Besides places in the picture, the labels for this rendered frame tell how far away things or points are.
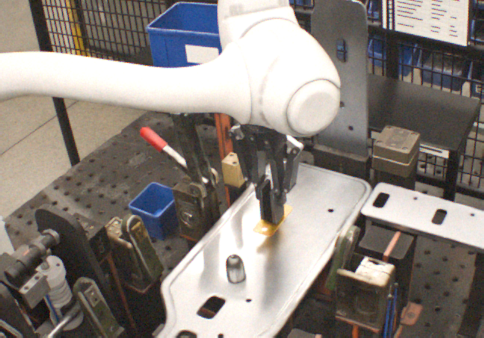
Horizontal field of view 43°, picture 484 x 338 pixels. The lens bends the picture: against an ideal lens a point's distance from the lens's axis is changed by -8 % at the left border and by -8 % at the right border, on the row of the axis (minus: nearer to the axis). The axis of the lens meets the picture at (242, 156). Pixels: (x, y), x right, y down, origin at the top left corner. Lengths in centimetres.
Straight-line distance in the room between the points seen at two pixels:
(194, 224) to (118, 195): 59
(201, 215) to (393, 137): 40
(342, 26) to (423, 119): 31
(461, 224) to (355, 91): 33
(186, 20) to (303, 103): 101
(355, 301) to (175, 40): 79
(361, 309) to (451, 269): 48
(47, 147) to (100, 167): 152
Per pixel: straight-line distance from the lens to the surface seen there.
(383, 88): 150
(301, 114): 74
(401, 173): 128
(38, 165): 332
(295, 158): 103
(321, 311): 142
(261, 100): 76
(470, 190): 165
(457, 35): 144
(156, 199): 170
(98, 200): 180
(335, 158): 134
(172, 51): 157
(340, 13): 119
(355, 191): 124
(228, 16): 90
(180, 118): 111
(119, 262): 114
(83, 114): 362
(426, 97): 147
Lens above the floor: 179
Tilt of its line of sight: 36 degrees down
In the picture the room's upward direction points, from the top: 7 degrees counter-clockwise
